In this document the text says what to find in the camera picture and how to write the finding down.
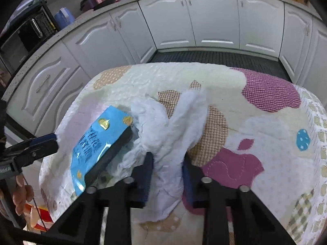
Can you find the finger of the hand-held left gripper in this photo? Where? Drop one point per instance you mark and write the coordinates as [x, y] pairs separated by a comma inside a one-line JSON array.
[[38, 154], [43, 139]]

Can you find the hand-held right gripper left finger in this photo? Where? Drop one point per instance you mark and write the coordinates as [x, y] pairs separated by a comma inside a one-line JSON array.
[[147, 183]]

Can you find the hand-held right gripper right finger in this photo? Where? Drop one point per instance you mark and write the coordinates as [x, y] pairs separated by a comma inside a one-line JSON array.
[[187, 183]]

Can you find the white plastic sheet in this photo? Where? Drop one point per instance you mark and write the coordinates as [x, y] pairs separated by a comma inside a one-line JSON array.
[[173, 137]]

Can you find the blue snack packet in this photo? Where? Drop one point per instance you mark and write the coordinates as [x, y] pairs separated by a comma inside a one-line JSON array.
[[97, 143]]

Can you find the person's left hand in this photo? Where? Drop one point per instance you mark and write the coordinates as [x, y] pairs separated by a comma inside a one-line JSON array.
[[21, 196]]

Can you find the red yellow box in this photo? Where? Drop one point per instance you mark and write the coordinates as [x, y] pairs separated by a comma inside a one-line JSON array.
[[39, 217]]

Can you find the black microwave oven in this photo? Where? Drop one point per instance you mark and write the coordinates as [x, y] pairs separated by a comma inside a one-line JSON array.
[[23, 40]]

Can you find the blue plastic container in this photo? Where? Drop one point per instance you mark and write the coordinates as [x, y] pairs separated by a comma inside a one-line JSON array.
[[63, 17]]

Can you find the speckled kitchen countertop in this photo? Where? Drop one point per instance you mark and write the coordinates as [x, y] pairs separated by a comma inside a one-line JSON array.
[[78, 20]]

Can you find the dark ribbed floor mat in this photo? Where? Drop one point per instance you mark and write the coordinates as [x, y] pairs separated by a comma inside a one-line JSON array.
[[217, 58]]

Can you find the white kitchen cabinets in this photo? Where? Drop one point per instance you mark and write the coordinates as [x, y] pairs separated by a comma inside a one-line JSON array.
[[212, 17]]

